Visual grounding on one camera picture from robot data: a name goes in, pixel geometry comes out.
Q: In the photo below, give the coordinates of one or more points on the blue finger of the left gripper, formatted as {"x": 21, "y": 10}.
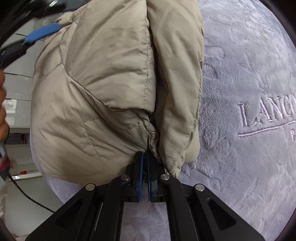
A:
{"x": 42, "y": 32}

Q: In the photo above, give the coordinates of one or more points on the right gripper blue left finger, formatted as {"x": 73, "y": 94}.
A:
{"x": 95, "y": 212}

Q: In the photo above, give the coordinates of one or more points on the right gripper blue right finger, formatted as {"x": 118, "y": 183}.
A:
{"x": 194, "y": 212}

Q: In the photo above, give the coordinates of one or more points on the beige puffer jacket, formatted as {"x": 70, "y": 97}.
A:
{"x": 120, "y": 77}

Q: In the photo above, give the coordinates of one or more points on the person's left hand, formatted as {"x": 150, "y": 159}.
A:
{"x": 4, "y": 127}

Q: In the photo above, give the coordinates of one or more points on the white drawer cabinet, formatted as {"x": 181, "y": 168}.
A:
{"x": 19, "y": 85}

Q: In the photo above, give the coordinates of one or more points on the grey plush bed blanket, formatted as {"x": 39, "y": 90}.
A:
{"x": 247, "y": 116}

